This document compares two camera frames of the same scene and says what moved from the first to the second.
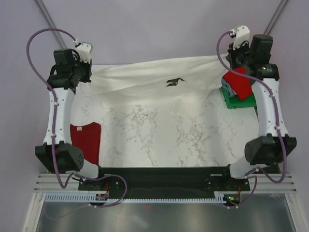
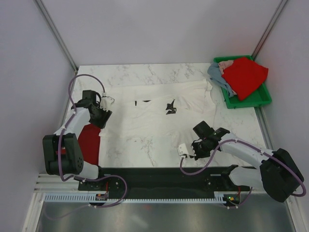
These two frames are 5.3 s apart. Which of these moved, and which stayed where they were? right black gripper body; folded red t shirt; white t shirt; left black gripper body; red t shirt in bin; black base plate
Moved: white t shirt; left black gripper body; right black gripper body
Stayed: black base plate; red t shirt in bin; folded red t shirt
